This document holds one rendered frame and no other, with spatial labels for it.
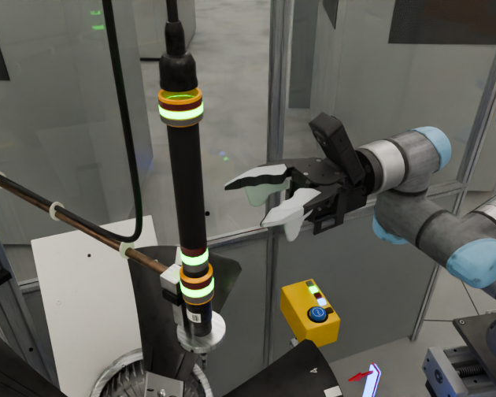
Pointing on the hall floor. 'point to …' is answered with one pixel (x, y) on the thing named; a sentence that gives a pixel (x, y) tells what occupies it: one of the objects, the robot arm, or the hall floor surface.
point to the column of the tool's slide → (12, 311)
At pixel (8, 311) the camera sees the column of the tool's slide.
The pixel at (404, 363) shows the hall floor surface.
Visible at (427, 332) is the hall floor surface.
